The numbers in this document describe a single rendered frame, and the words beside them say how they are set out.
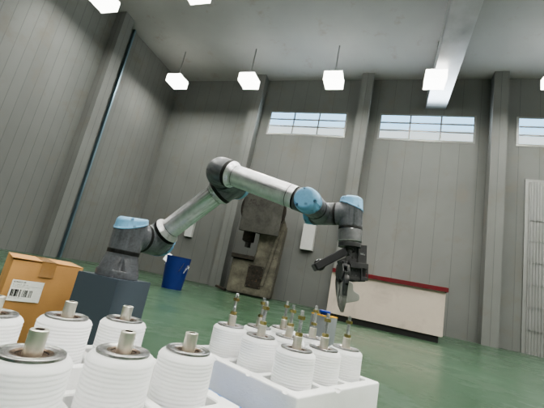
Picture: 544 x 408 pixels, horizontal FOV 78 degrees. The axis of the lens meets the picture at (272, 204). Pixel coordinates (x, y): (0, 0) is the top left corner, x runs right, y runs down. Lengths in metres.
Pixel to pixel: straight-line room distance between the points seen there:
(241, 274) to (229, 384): 6.83
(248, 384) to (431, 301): 5.12
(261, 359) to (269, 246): 6.81
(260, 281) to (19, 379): 7.22
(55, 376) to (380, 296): 5.48
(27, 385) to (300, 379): 0.53
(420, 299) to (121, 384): 5.47
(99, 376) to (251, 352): 0.44
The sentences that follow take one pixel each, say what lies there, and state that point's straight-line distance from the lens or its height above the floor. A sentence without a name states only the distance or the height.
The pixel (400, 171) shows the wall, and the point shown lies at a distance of 8.94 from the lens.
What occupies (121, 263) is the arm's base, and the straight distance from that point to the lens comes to 1.34.
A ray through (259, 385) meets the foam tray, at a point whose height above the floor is 0.17.
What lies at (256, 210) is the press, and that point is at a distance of 7.54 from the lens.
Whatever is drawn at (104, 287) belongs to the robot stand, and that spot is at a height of 0.26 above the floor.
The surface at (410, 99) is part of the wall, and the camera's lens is 9.83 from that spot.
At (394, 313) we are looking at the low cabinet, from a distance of 5.81.
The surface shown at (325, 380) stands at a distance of 0.94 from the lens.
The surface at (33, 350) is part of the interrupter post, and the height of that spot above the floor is 0.26.
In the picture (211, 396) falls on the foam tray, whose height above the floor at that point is 0.18.
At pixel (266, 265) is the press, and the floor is 0.71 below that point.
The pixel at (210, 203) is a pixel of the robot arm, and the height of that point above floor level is 0.64.
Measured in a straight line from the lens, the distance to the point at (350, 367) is 1.03.
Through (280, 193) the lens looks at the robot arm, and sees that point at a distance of 1.05.
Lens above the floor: 0.39
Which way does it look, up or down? 13 degrees up
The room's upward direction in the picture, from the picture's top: 11 degrees clockwise
